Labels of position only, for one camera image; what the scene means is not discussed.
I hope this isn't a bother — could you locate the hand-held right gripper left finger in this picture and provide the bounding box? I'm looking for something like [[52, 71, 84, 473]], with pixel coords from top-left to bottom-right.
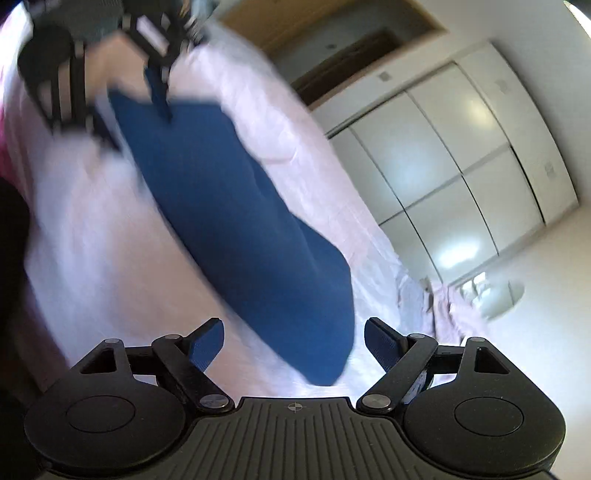
[[69, 318, 234, 414]]

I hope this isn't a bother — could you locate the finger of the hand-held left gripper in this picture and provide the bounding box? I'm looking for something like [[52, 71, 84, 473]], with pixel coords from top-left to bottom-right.
[[90, 105, 123, 153], [121, 11, 206, 124]]

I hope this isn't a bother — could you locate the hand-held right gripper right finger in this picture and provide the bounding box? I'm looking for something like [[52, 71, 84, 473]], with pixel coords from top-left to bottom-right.
[[355, 318, 514, 414]]

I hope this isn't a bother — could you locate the blue cloth garment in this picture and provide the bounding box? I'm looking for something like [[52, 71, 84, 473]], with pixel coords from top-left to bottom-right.
[[107, 88, 357, 387]]

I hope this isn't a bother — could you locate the person's left forearm teal sleeve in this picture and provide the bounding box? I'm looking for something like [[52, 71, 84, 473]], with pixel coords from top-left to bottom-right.
[[65, 0, 127, 43]]

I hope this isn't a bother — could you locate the bed with pale pink sheet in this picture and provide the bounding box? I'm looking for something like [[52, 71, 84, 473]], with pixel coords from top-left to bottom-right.
[[0, 4, 492, 402]]

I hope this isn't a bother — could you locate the person's dark clothing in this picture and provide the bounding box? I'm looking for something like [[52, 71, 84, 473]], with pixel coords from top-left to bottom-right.
[[0, 179, 51, 480]]

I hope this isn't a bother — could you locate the white sliding-door wardrobe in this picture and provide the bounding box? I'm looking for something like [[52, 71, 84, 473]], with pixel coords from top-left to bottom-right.
[[308, 41, 581, 296]]

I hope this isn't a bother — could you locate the wooden door frame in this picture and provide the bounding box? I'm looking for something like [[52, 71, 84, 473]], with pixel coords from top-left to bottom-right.
[[216, 0, 451, 108]]

